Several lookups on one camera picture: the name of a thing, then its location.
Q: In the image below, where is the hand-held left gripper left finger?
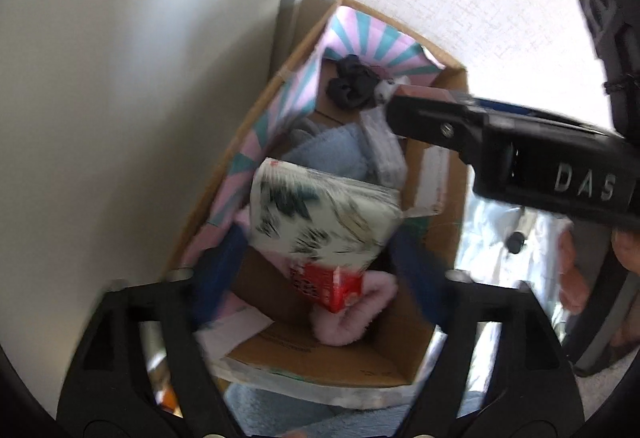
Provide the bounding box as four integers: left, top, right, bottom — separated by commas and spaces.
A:
57, 228, 251, 438

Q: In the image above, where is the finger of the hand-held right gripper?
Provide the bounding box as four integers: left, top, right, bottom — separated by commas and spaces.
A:
386, 92, 512, 165
465, 94, 538, 116

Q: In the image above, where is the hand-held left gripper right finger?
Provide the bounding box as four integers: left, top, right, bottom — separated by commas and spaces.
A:
387, 230, 586, 438

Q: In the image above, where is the brown object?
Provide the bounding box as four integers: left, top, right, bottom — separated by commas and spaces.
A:
397, 84, 467, 103

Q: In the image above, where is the pink fluffy cloth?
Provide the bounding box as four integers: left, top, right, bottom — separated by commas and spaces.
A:
307, 268, 399, 347

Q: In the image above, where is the red packet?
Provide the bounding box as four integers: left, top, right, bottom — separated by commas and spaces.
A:
289, 260, 366, 314

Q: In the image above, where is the cardboard box with pink flaps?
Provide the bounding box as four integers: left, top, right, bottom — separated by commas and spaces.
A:
165, 0, 471, 389

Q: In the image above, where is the leaf print tissue pack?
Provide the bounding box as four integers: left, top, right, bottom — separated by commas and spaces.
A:
249, 157, 403, 276

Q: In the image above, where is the person's right hand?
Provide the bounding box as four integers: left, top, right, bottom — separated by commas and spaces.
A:
611, 227, 640, 275

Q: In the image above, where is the small white grey object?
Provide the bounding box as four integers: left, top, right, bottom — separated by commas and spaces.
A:
375, 75, 411, 106

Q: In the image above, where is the white paper sheet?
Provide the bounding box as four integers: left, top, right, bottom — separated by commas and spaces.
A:
195, 308, 273, 361

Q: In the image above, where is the black fabric bundle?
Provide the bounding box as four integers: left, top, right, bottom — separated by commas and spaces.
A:
326, 54, 388, 110

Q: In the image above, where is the light blue towel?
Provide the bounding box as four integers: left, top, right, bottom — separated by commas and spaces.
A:
282, 125, 373, 181

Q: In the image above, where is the grey cloth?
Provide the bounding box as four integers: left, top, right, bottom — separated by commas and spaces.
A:
289, 120, 326, 146

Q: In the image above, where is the light blue fluffy mat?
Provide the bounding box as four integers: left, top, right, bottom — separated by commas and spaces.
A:
222, 380, 481, 438

